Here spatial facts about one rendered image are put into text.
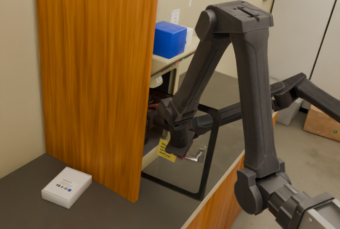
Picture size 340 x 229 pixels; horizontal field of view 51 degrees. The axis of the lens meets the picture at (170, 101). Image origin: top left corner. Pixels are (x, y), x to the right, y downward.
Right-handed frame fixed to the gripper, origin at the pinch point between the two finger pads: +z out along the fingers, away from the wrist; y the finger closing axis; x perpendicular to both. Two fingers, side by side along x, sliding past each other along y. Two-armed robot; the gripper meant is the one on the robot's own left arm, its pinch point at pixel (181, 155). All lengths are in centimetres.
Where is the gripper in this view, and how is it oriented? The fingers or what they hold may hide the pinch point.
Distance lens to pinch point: 125.5
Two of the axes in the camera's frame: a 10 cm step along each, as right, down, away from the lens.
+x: 8.9, 2.9, -3.5
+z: 0.9, 6.4, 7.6
